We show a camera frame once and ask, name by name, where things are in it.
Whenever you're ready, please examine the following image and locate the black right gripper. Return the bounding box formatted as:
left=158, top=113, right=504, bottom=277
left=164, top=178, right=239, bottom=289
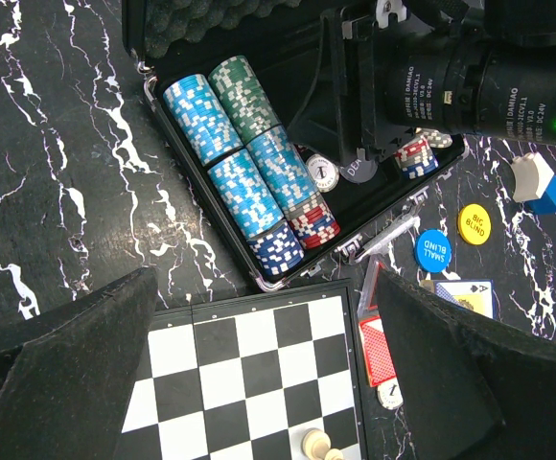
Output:
left=288, top=1, right=556, bottom=166

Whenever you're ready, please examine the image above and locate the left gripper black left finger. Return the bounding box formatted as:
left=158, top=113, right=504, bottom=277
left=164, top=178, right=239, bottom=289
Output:
left=0, top=267, right=157, bottom=459

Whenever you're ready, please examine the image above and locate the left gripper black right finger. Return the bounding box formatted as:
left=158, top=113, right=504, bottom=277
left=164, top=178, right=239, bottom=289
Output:
left=376, top=270, right=556, bottom=459

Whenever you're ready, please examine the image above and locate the red playing card deck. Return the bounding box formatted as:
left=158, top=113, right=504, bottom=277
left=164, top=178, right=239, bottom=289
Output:
left=359, top=316, right=396, bottom=387

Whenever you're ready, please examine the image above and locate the blue playing card deck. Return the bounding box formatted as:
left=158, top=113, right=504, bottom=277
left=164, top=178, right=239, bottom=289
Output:
left=420, top=280, right=496, bottom=319

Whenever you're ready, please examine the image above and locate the black poker set case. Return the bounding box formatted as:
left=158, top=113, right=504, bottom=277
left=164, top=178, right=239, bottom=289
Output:
left=122, top=1, right=466, bottom=292

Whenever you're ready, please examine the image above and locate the triangular all-in marker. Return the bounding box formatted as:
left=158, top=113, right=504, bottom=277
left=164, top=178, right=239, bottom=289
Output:
left=357, top=255, right=383, bottom=318

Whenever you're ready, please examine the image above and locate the blue small blind button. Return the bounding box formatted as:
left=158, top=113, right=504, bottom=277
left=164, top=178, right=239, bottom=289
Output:
left=414, top=229, right=452, bottom=273

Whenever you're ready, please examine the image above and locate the yellow big blind button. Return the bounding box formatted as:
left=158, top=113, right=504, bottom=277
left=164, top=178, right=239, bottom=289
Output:
left=457, top=203, right=492, bottom=245

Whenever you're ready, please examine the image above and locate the black white chess board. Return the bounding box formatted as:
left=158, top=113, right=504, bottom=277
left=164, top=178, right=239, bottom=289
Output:
left=115, top=281, right=367, bottom=459

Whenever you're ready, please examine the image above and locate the grey dealer button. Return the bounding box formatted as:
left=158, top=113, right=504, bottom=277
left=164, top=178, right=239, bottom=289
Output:
left=339, top=159, right=378, bottom=184

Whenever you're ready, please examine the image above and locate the white single chip in case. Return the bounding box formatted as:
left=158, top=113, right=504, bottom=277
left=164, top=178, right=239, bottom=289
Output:
left=306, top=153, right=340, bottom=193

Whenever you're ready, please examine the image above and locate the white loose poker chip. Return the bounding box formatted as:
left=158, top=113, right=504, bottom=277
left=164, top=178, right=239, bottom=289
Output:
left=377, top=377, right=404, bottom=410

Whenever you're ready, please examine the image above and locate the red yellow chip column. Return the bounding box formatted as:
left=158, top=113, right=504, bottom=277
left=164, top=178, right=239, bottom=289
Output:
left=394, top=134, right=439, bottom=179

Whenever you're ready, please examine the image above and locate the green blue chip column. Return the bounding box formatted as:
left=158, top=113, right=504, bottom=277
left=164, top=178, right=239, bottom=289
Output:
left=207, top=55, right=341, bottom=250

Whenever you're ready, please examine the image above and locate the purple red chip column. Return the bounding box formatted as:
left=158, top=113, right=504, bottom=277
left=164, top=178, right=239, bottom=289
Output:
left=417, top=128, right=452, bottom=149

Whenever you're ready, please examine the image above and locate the light blue chip column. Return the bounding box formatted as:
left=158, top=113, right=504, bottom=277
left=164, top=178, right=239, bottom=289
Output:
left=163, top=74, right=304, bottom=275

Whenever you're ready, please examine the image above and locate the white chess king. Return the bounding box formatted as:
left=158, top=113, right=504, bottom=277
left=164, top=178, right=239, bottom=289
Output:
left=301, top=428, right=345, bottom=460

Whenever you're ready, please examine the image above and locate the white and blue block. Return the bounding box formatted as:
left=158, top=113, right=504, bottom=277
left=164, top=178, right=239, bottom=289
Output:
left=511, top=152, right=556, bottom=215

